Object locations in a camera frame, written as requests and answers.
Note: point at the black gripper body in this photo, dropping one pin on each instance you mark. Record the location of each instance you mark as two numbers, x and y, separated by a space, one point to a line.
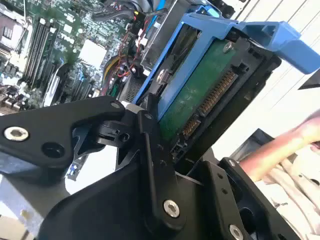
100 215

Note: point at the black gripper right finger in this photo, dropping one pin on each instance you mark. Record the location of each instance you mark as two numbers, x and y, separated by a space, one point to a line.
220 190

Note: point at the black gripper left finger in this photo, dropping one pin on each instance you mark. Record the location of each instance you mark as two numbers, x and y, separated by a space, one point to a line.
50 125

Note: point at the hard disk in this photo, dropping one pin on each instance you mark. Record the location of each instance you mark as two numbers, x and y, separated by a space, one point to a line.
190 100

